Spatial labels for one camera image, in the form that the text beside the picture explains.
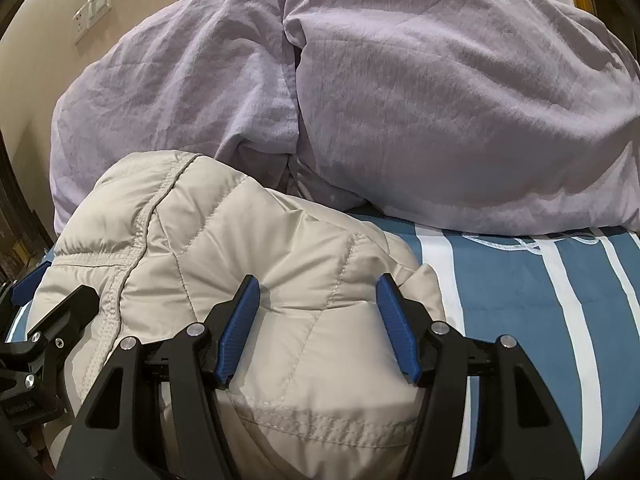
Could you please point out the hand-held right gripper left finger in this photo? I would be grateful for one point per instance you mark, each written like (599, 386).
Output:
(240, 330)

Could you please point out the crumpled lilac pillow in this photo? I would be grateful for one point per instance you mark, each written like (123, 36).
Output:
(175, 90)

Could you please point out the blue white striped bed sheet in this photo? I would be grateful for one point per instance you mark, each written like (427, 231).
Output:
(510, 300)

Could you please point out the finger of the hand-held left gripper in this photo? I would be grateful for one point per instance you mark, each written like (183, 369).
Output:
(27, 290)
(70, 310)

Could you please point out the dark shelf unit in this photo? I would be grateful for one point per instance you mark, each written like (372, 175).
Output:
(17, 230)

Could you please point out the large lilac pillow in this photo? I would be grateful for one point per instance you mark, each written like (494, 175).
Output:
(450, 100)

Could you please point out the beige puffer jacket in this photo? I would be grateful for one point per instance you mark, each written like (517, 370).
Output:
(200, 240)

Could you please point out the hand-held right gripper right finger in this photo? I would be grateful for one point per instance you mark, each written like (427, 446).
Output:
(395, 325)

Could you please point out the beige wall switch plate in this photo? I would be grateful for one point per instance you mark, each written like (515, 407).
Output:
(92, 14)

